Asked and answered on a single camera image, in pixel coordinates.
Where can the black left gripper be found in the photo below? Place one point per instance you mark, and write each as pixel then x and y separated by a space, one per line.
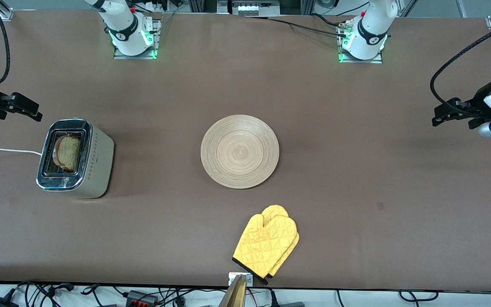
pixel 478 101

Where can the brown-crusted bread slice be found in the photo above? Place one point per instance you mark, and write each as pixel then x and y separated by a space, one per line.
pixel 70 153

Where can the round light wooden plate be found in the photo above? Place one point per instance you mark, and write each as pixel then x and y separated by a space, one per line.
pixel 240 151

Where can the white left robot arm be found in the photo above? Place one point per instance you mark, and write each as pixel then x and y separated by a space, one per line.
pixel 371 30

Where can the cream and chrome toaster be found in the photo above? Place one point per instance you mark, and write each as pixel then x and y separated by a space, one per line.
pixel 98 168

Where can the black power adapter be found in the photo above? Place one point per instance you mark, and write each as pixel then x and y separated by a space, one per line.
pixel 0 302

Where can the yellow quilted oven mitt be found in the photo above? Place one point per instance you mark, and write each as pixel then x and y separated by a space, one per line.
pixel 296 239
pixel 262 243

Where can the black box with red buttons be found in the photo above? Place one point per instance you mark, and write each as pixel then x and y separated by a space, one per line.
pixel 141 297

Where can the white power strip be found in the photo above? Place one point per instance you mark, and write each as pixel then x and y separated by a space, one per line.
pixel 249 8

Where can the golden metal pole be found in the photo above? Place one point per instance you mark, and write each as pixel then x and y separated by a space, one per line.
pixel 235 296

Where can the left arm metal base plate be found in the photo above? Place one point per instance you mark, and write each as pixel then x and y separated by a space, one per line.
pixel 360 61

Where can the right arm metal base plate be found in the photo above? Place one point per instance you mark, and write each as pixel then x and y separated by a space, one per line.
pixel 134 56

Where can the small metal table bracket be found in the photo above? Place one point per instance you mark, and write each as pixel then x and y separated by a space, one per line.
pixel 231 279

